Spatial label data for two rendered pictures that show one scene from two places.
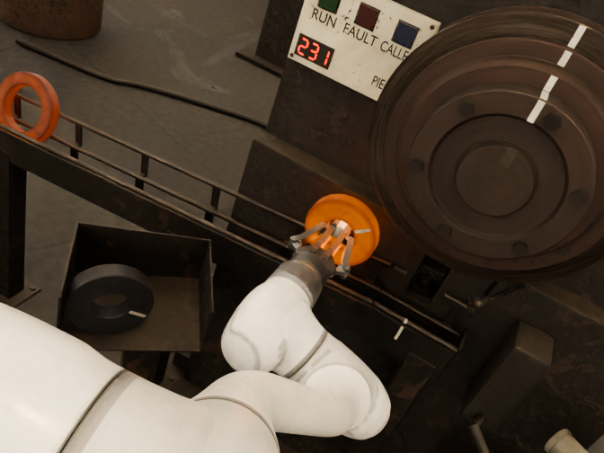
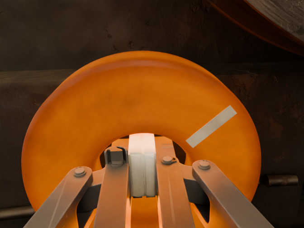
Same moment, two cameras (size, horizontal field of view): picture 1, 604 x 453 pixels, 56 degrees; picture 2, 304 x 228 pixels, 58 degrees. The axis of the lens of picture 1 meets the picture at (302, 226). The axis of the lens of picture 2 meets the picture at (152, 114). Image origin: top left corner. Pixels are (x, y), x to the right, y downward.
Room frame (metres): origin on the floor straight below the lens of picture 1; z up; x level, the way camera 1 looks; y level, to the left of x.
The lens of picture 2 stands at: (0.81, -0.04, 0.92)
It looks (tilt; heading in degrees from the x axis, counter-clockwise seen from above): 20 degrees down; 345
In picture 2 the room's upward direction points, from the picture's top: 2 degrees counter-clockwise
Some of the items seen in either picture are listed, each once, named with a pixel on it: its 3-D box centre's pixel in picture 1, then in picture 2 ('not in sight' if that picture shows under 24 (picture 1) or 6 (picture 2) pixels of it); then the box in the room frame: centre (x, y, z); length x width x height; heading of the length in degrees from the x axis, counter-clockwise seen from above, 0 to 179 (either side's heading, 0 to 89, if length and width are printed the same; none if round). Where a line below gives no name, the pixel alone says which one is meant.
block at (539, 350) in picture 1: (505, 377); not in sight; (0.90, -0.51, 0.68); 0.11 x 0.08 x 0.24; 167
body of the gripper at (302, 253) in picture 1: (312, 265); not in sight; (0.81, -0.04, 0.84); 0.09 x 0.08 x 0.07; 167
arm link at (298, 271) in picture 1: (294, 288); not in sight; (0.74, -0.03, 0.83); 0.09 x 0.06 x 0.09; 77
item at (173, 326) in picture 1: (120, 381); not in sight; (0.78, 0.25, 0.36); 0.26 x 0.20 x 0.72; 112
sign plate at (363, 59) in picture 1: (359, 40); not in sight; (1.12, 0.03, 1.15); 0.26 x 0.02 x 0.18; 77
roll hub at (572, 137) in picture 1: (496, 175); not in sight; (0.84, -0.26, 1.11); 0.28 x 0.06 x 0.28; 77
